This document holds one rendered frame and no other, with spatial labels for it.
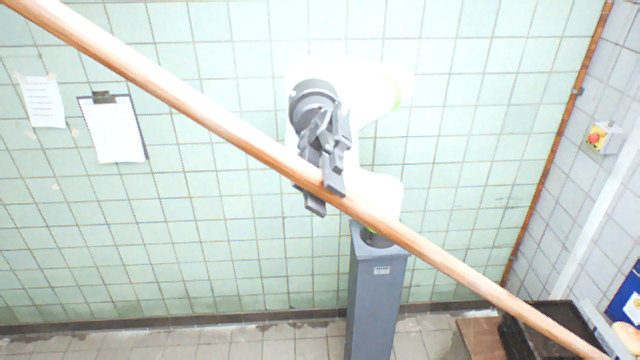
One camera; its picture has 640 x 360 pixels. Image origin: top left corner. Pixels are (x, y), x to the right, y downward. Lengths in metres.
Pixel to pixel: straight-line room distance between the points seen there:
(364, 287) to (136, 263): 1.40
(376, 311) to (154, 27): 1.44
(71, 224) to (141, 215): 0.37
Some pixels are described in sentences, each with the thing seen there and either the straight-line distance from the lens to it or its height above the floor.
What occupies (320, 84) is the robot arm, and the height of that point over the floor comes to 1.98.
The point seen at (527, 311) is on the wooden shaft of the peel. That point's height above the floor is 1.66.
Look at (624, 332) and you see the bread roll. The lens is 1.49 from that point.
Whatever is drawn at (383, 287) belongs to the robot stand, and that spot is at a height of 1.01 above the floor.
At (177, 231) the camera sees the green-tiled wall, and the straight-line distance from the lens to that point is 2.28.
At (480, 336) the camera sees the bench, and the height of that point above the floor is 0.58.
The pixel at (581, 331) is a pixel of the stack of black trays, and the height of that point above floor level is 0.80.
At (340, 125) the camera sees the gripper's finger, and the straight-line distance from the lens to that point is 0.55.
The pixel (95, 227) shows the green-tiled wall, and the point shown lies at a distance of 2.40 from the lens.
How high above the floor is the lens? 2.22
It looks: 34 degrees down
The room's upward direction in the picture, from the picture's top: straight up
